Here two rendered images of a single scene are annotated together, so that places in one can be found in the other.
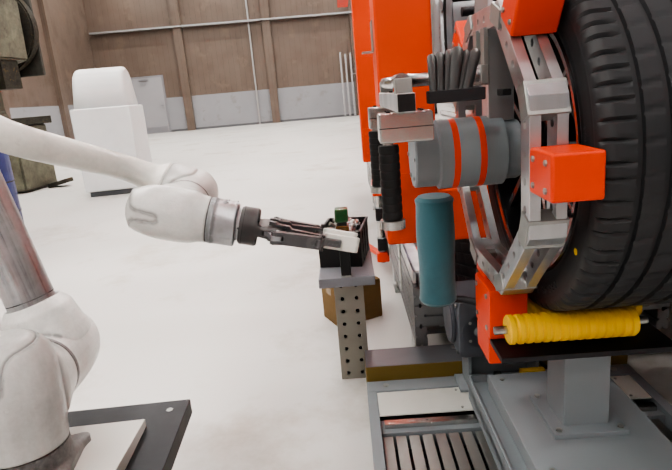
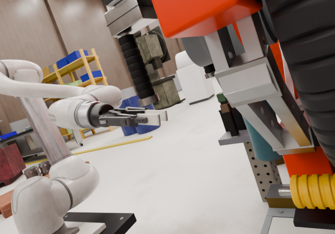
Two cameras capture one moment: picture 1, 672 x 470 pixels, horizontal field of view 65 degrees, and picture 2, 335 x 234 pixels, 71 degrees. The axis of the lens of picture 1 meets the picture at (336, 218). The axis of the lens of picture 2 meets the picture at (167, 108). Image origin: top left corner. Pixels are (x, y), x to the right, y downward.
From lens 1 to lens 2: 0.70 m
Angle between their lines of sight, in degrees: 36
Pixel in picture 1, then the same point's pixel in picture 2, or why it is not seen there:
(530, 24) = not seen: outside the picture
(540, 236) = (235, 88)
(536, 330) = (323, 195)
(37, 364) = (32, 194)
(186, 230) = (68, 122)
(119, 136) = (195, 77)
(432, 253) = not seen: hidden behind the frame
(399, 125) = (117, 16)
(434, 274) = (255, 134)
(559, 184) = (162, 6)
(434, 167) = (197, 45)
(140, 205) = (50, 111)
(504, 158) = not seen: hidden behind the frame
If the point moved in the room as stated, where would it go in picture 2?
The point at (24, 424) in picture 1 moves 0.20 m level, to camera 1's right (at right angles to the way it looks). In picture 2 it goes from (27, 224) to (55, 228)
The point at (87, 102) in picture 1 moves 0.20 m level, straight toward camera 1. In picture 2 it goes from (181, 65) to (181, 65)
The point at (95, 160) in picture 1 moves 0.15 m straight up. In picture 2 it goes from (52, 91) to (37, 55)
